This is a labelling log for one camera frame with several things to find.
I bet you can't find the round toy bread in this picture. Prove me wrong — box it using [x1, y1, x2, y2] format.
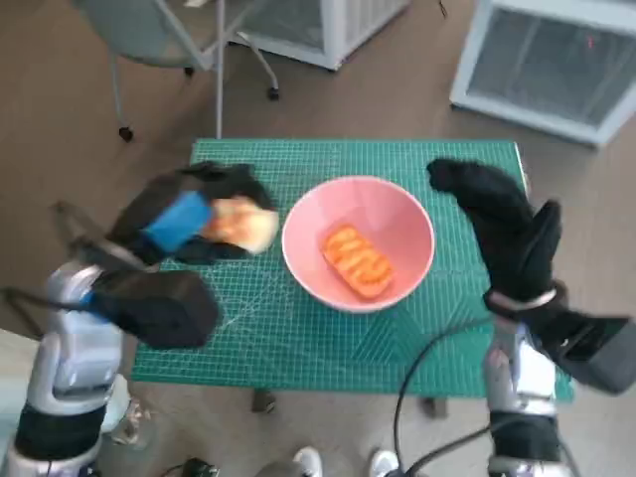
[203, 196, 280, 254]

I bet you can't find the black device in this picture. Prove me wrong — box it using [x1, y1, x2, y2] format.
[183, 459, 220, 477]

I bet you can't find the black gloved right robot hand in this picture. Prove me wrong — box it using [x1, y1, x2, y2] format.
[426, 157, 565, 304]

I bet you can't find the long striped toy bread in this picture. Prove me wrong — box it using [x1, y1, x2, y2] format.
[320, 223, 397, 299]

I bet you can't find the white mesh cabinet red light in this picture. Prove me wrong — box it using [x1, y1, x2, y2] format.
[449, 0, 636, 146]

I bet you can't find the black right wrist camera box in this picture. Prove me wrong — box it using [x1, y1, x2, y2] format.
[534, 312, 636, 397]

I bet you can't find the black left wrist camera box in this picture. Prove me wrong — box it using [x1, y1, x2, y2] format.
[91, 270, 220, 350]

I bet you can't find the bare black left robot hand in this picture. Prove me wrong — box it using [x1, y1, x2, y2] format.
[106, 161, 277, 267]

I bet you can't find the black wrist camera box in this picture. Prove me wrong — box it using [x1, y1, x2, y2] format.
[91, 270, 220, 350]
[534, 312, 636, 397]

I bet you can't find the white shoe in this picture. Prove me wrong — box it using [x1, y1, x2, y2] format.
[292, 446, 323, 477]
[370, 449, 398, 477]

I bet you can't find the pink bowl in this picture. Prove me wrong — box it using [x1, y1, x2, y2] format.
[281, 176, 437, 313]

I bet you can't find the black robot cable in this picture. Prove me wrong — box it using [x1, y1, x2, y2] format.
[401, 426, 493, 473]
[394, 317, 498, 468]

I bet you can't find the green cutting mat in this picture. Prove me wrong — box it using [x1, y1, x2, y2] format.
[131, 138, 575, 401]

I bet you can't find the grey wheeled chair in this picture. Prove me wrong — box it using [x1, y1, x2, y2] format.
[69, 0, 280, 143]

